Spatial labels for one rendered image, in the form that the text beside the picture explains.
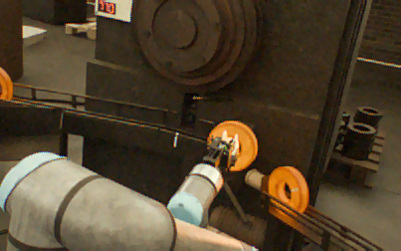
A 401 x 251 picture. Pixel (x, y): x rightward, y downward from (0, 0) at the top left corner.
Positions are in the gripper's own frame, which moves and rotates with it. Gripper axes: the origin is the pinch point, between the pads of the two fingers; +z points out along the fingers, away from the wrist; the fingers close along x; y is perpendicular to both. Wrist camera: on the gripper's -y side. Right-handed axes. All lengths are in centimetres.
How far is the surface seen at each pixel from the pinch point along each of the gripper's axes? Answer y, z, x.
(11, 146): -23, -10, 81
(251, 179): -19.1, 6.0, -5.6
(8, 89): -23, 19, 109
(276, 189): -15.6, 1.4, -15.2
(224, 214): -32.5, -0.5, 0.7
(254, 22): 25.7, 29.6, 5.8
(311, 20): 23, 45, -10
